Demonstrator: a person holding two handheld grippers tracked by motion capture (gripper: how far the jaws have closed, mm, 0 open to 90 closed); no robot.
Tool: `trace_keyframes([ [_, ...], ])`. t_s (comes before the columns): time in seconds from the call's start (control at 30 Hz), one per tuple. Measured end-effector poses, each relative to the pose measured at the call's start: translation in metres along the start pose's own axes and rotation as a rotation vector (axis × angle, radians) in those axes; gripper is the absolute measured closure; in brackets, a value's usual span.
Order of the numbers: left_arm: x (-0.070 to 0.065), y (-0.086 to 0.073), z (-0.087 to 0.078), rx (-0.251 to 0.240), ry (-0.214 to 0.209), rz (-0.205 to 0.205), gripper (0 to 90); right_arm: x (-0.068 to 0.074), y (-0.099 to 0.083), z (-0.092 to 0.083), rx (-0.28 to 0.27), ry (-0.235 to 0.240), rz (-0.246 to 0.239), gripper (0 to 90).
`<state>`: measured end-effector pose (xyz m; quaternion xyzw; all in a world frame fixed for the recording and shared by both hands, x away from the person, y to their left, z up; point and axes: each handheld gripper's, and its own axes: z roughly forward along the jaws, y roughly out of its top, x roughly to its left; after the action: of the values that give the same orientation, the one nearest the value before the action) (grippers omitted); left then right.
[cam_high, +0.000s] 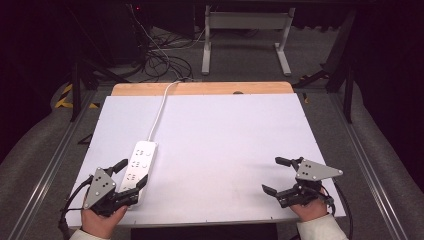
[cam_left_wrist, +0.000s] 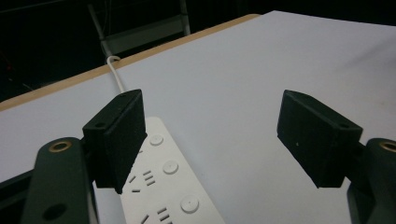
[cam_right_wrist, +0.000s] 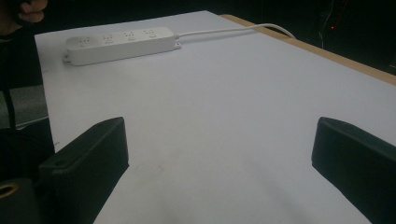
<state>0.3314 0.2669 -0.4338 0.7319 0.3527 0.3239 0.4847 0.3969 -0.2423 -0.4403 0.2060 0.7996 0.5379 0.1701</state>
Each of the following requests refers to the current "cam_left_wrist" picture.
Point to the grey metal stand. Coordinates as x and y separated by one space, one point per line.
143 31

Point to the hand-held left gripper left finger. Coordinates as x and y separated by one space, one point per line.
120 140

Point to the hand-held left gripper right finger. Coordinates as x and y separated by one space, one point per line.
314 140

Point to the white power strip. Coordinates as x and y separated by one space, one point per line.
174 183

